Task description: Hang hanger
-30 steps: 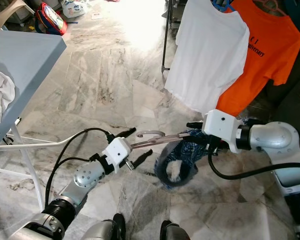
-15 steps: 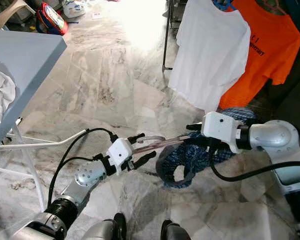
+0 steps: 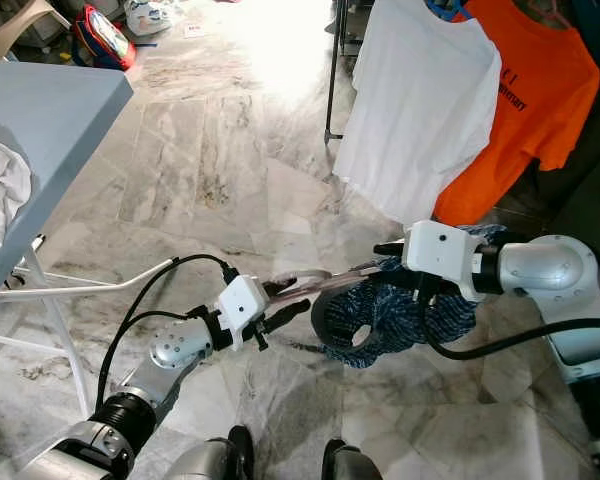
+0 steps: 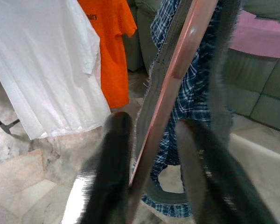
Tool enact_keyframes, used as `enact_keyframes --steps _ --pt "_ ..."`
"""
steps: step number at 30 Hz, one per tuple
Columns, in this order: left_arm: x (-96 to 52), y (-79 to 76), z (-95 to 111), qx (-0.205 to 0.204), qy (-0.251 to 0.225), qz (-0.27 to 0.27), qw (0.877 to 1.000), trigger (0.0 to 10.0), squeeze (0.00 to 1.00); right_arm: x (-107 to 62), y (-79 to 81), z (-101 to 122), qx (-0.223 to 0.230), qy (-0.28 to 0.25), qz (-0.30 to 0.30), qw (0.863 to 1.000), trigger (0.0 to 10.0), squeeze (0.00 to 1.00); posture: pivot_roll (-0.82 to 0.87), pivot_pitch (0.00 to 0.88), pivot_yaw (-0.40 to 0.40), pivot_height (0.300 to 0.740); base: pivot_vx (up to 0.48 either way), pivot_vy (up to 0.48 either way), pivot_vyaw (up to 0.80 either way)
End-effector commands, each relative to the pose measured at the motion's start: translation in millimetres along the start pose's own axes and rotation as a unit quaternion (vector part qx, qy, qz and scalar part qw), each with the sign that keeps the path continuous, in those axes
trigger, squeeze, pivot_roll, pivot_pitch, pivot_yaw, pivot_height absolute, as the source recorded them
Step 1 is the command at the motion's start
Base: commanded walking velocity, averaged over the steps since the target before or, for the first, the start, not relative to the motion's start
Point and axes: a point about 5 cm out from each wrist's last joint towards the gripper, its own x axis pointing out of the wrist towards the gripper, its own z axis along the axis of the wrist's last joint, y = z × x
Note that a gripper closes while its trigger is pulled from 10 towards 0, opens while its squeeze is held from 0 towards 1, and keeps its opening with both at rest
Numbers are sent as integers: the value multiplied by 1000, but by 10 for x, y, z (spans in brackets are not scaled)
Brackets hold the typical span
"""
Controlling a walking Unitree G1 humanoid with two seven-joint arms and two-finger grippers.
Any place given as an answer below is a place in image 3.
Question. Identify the blue plaid shirt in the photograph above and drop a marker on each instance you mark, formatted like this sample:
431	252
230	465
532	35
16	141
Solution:
390	320

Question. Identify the pink clothes hanger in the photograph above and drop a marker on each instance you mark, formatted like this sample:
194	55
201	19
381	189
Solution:
345	277

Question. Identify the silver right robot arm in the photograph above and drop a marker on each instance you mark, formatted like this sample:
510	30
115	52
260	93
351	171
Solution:
540	265

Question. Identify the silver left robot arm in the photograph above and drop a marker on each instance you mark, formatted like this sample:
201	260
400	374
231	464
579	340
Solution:
180	345

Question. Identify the white hanging T-shirt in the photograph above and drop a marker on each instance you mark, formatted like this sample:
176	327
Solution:
420	110

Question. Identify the robot left leg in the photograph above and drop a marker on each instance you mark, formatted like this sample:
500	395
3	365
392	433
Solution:
210	460

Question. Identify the robot leg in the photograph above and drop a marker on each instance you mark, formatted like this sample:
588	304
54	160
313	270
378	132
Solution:
360	465
210	460

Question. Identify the dark green sofa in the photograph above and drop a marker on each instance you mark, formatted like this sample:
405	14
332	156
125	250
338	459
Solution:
580	250

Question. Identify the robot right leg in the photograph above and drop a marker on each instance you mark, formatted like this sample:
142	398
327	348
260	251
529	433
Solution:
360	465

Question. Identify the black clothes rack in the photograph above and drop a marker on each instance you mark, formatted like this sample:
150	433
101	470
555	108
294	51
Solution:
336	80

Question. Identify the white crumpled shirt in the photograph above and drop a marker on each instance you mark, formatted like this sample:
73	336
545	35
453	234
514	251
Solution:
5	190

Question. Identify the orange hanging T-shirt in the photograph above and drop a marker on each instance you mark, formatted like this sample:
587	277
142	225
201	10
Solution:
540	100

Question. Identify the small pink white card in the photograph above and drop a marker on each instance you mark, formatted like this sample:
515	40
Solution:
195	31

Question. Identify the light blue folding table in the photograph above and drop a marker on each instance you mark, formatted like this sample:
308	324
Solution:
60	110

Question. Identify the white printed plastic bag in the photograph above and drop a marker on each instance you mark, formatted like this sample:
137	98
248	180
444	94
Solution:
152	15

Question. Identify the red blue backpack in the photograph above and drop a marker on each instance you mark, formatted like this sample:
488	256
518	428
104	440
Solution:
108	35

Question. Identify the cream plastic chair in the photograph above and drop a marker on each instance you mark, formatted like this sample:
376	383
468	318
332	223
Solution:
30	22

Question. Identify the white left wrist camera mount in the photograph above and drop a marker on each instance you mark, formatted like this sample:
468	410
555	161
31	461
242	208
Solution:
243	305

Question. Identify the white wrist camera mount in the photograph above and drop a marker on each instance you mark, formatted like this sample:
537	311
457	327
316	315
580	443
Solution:
440	260
243	305

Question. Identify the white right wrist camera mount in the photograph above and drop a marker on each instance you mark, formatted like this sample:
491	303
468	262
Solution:
440	260

